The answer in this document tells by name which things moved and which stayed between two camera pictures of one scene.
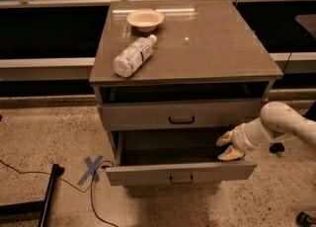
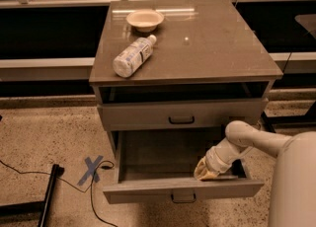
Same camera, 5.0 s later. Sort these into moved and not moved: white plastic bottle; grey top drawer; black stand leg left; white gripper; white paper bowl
Moved: white gripper
Not moved: grey top drawer; white paper bowl; white plastic bottle; black stand leg left
